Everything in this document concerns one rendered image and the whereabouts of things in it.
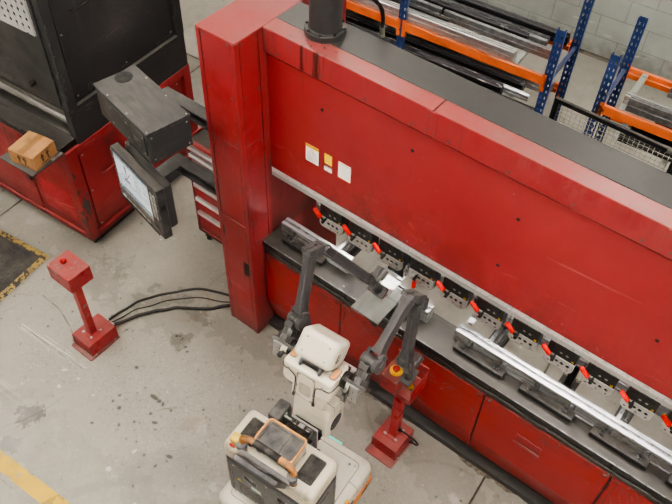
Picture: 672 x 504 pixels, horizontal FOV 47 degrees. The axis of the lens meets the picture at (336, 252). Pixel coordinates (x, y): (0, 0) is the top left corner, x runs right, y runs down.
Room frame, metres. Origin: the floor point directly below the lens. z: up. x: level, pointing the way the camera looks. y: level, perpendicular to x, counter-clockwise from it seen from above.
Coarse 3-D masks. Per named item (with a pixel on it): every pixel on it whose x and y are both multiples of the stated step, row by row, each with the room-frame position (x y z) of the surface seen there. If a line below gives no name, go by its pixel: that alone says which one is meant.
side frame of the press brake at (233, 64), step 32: (256, 0) 3.33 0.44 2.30; (288, 0) 3.35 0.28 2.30; (224, 32) 3.06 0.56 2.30; (256, 32) 3.09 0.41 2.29; (224, 64) 3.01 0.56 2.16; (256, 64) 3.08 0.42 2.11; (224, 96) 3.02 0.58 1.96; (256, 96) 3.07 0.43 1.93; (224, 128) 3.04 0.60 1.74; (256, 128) 3.06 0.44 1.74; (224, 160) 3.05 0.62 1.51; (256, 160) 3.04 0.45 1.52; (224, 192) 3.07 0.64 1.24; (256, 192) 3.03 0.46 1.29; (288, 192) 3.24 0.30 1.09; (224, 224) 3.08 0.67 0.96; (256, 224) 3.01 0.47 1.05; (320, 224) 3.50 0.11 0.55; (224, 256) 3.11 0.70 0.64; (256, 256) 3.00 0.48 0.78; (256, 288) 2.98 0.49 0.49; (256, 320) 2.97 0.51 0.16
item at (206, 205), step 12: (204, 132) 3.87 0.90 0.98; (204, 144) 3.75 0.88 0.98; (192, 156) 3.74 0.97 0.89; (204, 156) 3.66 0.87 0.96; (204, 192) 3.69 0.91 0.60; (204, 204) 3.71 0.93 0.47; (216, 204) 3.66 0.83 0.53; (204, 216) 3.72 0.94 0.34; (216, 216) 3.67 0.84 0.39; (204, 228) 3.76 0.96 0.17; (216, 228) 3.68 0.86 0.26; (216, 240) 3.68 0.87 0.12
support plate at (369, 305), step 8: (368, 296) 2.56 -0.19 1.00; (376, 296) 2.57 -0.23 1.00; (392, 296) 2.57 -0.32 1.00; (400, 296) 2.57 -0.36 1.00; (360, 304) 2.51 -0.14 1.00; (368, 304) 2.51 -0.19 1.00; (376, 304) 2.51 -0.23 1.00; (384, 304) 2.51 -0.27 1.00; (392, 304) 2.52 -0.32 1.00; (360, 312) 2.45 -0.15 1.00; (368, 312) 2.46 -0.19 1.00; (376, 312) 2.46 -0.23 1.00; (384, 312) 2.46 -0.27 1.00; (376, 320) 2.41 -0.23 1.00
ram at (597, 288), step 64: (320, 128) 2.93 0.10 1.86; (384, 128) 2.71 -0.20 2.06; (320, 192) 2.93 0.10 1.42; (384, 192) 2.69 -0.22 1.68; (448, 192) 2.49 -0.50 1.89; (512, 192) 2.32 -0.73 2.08; (448, 256) 2.45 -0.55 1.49; (512, 256) 2.27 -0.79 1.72; (576, 256) 2.12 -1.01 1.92; (640, 256) 1.99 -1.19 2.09; (576, 320) 2.06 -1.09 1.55; (640, 320) 1.92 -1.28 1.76
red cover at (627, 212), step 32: (288, 32) 3.08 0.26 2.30; (320, 64) 2.91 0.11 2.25; (352, 64) 2.85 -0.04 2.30; (352, 96) 2.80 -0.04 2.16; (384, 96) 2.70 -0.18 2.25; (416, 96) 2.65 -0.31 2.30; (416, 128) 2.60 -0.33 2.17; (448, 128) 2.51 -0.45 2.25; (480, 128) 2.46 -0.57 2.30; (480, 160) 2.41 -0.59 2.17; (512, 160) 2.33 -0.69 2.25; (544, 160) 2.28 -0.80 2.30; (544, 192) 2.23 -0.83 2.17; (576, 192) 2.16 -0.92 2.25; (608, 192) 2.12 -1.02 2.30; (608, 224) 2.07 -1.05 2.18; (640, 224) 2.00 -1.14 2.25
